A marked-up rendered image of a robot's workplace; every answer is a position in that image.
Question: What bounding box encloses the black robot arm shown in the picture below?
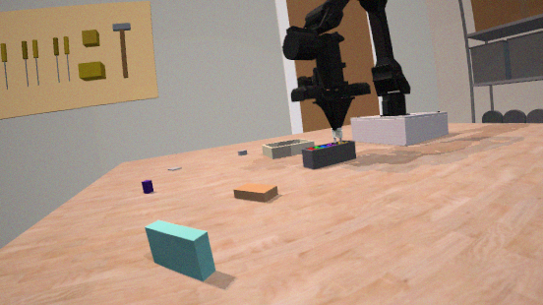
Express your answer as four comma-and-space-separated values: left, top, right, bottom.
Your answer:
282, 0, 411, 117

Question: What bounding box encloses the orange flat block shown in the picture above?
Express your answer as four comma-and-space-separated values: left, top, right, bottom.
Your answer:
233, 183, 278, 204

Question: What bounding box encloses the teal rectangular block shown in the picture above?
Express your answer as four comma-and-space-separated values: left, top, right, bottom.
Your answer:
145, 220, 215, 282

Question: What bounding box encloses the beige shallow tray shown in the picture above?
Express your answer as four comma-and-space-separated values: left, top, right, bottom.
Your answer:
262, 139, 315, 159

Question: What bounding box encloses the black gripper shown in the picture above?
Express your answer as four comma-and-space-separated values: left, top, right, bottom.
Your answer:
291, 57, 371, 131

